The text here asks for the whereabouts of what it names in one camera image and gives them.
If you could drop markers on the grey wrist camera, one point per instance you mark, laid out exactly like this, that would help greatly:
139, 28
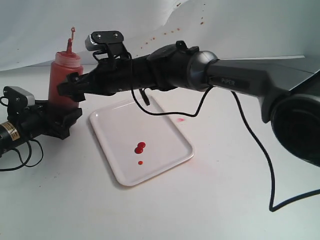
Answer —
18, 98
98, 39

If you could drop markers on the white paper backdrop sheet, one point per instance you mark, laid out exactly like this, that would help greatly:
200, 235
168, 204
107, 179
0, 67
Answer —
32, 31

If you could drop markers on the white rectangular tray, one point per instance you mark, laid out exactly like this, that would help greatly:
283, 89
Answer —
120, 126

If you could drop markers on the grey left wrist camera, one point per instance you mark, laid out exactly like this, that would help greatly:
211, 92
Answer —
18, 98

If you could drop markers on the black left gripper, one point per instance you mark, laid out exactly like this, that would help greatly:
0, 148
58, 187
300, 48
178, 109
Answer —
42, 119

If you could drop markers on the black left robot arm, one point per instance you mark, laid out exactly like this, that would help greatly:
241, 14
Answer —
10, 137

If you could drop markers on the red sauce drops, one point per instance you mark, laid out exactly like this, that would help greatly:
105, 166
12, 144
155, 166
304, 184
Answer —
140, 148

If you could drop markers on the red sauce squeeze bottle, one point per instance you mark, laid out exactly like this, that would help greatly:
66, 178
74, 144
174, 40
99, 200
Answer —
66, 62

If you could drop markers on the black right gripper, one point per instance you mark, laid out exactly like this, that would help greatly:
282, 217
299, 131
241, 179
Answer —
102, 80

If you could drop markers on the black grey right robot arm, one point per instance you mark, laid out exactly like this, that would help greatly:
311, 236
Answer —
288, 90

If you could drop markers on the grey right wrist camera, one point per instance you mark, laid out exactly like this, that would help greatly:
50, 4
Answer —
98, 39

